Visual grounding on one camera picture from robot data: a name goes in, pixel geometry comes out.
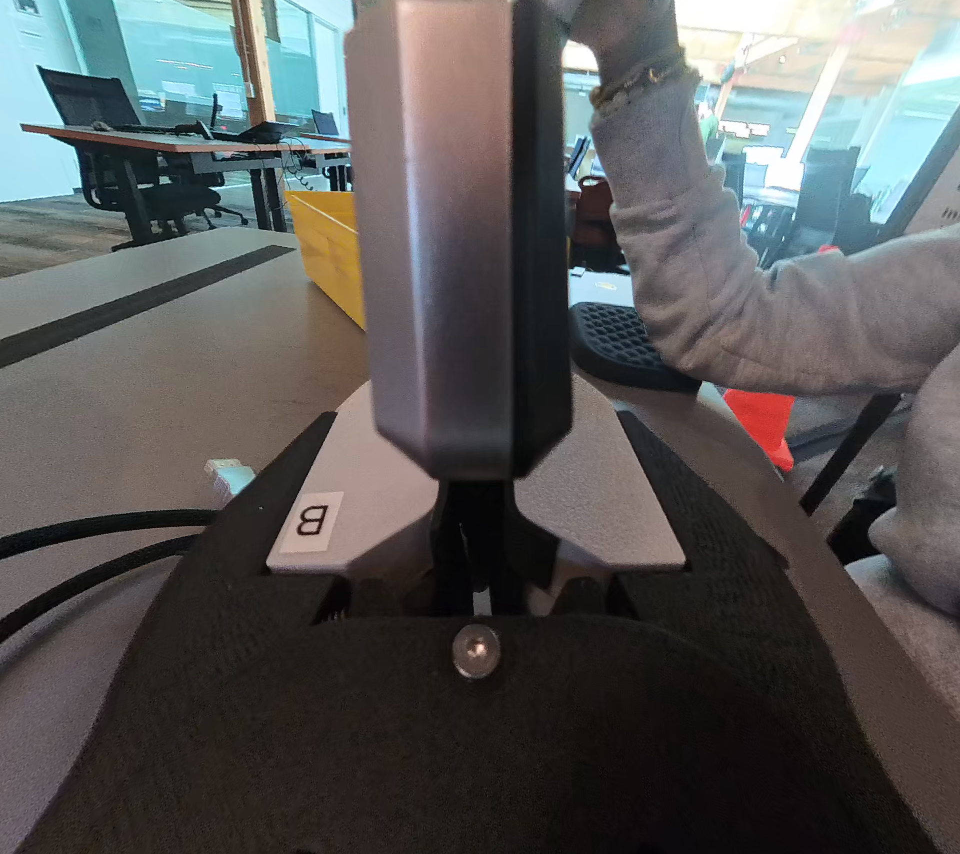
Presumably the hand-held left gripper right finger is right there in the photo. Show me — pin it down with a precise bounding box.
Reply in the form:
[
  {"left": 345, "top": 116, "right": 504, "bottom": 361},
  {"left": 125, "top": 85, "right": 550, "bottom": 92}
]
[{"left": 480, "top": 374, "right": 687, "bottom": 615}]

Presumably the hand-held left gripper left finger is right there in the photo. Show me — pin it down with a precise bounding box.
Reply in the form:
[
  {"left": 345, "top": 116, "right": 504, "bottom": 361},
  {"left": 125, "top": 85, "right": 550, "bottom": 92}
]
[{"left": 267, "top": 380, "right": 462, "bottom": 615}]

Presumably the silver black port box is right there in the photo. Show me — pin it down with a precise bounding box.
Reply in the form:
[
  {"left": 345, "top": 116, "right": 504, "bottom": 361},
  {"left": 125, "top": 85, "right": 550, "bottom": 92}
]
[{"left": 343, "top": 0, "right": 576, "bottom": 481}]

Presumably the black hdmi cable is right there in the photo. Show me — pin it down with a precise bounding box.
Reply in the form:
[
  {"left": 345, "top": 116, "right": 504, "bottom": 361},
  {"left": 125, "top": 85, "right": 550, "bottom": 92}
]
[{"left": 0, "top": 458, "right": 256, "bottom": 645}]

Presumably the person's right forearm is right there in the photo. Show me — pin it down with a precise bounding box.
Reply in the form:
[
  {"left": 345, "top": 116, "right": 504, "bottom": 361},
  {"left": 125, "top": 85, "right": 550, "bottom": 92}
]
[{"left": 591, "top": 70, "right": 960, "bottom": 399}]

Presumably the black mesh chair back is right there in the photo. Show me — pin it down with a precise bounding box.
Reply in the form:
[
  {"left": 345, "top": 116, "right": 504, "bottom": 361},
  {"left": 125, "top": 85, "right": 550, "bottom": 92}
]
[{"left": 567, "top": 302, "right": 703, "bottom": 395}]

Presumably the orange cone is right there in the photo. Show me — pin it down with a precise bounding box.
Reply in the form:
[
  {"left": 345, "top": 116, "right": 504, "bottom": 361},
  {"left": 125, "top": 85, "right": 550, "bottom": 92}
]
[{"left": 722, "top": 389, "right": 798, "bottom": 474}]

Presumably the yellow plastic bin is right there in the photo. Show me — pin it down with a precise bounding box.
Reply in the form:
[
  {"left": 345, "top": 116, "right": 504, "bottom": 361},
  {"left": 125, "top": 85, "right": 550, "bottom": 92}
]
[{"left": 283, "top": 190, "right": 369, "bottom": 331}]

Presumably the dark red chair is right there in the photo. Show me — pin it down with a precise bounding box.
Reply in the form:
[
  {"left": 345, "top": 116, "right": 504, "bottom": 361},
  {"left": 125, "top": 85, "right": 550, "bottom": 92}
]
[{"left": 571, "top": 175, "right": 627, "bottom": 273}]

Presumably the person's grey clothing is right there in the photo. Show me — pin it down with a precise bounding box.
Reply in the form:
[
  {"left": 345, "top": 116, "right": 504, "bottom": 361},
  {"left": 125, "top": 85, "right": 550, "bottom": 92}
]
[{"left": 846, "top": 359, "right": 960, "bottom": 693}]

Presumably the wooden office desk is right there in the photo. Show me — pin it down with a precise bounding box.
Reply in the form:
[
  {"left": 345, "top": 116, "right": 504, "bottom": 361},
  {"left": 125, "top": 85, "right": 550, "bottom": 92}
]
[{"left": 21, "top": 121, "right": 354, "bottom": 234}]

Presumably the large computer monitor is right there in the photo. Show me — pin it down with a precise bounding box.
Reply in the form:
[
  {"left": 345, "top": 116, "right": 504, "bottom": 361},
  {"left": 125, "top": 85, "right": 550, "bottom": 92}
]
[{"left": 855, "top": 107, "right": 960, "bottom": 247}]

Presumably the black office chair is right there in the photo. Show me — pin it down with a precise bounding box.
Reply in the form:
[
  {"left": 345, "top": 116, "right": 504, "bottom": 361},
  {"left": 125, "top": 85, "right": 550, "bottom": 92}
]
[{"left": 36, "top": 65, "right": 250, "bottom": 253}]

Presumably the beaded bracelet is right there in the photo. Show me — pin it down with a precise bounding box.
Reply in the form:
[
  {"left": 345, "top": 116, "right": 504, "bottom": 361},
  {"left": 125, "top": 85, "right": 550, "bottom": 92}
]
[{"left": 588, "top": 47, "right": 703, "bottom": 114}]

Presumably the wooden post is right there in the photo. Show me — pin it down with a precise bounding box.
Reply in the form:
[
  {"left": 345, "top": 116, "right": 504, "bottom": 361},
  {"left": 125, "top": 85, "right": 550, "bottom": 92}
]
[{"left": 214, "top": 0, "right": 280, "bottom": 129}]

